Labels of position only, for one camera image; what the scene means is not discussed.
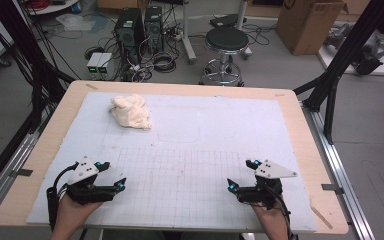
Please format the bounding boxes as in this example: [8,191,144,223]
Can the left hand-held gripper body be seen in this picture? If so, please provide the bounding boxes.
[58,155,118,205]

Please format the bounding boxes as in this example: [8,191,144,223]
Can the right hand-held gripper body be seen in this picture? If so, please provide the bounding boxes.
[236,159,298,210]

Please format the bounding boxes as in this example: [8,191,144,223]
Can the cream printed cloth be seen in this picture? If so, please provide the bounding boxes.
[109,93,153,131]

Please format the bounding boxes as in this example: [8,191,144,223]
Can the person's left hand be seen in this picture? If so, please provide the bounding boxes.
[50,195,104,240]

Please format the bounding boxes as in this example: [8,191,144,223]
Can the person's right hand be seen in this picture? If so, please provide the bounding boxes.
[251,199,291,240]

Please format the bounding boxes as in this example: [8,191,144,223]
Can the person's dark clothing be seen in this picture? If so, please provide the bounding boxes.
[101,230,248,240]

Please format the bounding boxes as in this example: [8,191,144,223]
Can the white power supply unit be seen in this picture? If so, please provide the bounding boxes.
[86,52,104,76]
[97,53,114,76]

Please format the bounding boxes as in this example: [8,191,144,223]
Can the black round stool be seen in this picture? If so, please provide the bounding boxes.
[199,26,253,87]

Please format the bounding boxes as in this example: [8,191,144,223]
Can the large black computer tower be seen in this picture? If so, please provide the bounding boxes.
[114,8,146,68]

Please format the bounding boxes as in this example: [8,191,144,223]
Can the grey metal desk leg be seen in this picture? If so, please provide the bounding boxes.
[180,0,198,64]
[235,0,253,59]

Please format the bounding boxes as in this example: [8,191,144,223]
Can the flat black device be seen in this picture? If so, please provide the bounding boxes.
[209,13,248,28]

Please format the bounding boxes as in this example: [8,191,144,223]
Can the clear plastic bag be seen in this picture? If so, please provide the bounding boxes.
[55,13,109,33]

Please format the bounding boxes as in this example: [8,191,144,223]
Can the narrow black computer tower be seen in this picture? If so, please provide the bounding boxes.
[144,5,165,54]

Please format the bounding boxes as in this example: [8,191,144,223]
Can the grey machine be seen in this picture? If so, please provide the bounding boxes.
[324,23,384,76]

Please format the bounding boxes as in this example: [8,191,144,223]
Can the brown cardboard box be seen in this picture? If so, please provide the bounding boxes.
[275,0,348,56]

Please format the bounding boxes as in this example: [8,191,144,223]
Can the white round table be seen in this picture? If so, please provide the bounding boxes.
[26,0,81,16]

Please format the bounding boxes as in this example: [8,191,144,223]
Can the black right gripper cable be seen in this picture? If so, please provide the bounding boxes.
[269,186,299,240]

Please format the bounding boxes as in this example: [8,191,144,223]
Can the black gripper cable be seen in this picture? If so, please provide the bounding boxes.
[269,186,299,240]
[45,162,81,233]

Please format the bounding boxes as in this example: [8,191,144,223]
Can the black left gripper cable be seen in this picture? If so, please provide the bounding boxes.
[45,162,81,233]

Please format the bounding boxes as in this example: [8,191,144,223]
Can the grey metal bracket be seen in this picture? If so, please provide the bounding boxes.
[321,183,345,195]
[9,168,34,178]

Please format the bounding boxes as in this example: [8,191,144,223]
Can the aluminium table rail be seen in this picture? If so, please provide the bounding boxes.
[0,109,53,231]
[301,99,376,240]

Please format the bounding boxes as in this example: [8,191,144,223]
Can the coiled black cables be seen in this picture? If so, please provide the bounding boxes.
[151,51,178,74]

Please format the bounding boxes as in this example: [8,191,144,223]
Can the black metal frame stand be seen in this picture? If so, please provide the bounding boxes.
[293,0,384,145]

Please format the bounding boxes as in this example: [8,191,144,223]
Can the black frame with cables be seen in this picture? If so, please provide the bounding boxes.
[0,0,76,134]

